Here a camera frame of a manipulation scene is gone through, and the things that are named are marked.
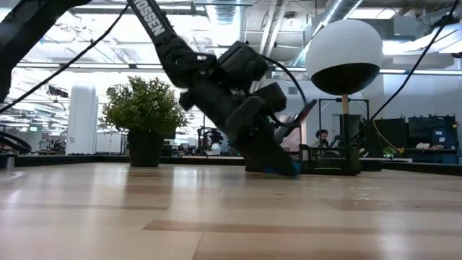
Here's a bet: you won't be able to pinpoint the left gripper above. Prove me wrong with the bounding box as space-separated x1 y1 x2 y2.
179 83 300 177

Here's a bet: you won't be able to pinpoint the blue eraser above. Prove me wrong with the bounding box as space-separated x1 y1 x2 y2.
262 161 302 178

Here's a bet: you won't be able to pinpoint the red handled scissors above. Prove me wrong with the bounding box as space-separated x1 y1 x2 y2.
288 99 318 128

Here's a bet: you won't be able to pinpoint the black mesh desk organizer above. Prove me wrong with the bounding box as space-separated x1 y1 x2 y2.
279 124 362 177

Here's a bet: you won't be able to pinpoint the background office desk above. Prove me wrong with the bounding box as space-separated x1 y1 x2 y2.
364 114 459 165

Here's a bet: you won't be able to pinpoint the person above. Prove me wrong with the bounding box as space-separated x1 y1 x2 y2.
310 129 332 149

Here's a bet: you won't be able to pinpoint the white globe table lamp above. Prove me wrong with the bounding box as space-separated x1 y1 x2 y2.
305 18 384 147

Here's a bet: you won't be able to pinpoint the artificial plant in black pot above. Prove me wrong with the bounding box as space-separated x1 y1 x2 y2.
100 75 188 168

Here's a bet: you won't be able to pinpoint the white building column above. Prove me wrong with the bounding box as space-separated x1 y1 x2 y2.
66 84 99 156

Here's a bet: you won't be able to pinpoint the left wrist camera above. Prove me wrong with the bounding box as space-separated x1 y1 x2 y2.
252 82 289 113

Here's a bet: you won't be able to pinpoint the black aluminium table frame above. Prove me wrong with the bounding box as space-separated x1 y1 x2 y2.
0 154 462 177

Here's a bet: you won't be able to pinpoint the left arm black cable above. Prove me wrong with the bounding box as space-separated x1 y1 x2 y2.
0 3 130 115

